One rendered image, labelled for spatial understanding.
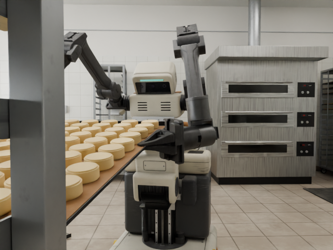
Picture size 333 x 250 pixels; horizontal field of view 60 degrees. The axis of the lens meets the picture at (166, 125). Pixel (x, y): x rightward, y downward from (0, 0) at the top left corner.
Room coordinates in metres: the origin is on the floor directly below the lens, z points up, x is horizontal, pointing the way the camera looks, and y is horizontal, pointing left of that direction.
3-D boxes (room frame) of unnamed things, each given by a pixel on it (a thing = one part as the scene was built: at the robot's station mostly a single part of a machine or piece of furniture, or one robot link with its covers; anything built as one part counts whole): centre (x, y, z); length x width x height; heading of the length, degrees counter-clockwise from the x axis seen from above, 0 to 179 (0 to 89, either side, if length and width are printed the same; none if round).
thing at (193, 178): (1.59, -0.02, 0.62); 0.28 x 0.27 x 0.25; 78
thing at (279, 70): (4.65, -1.48, 1.01); 1.56 x 1.20 x 2.01; 92
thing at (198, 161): (1.85, -0.01, 0.59); 0.55 x 0.34 x 0.83; 78
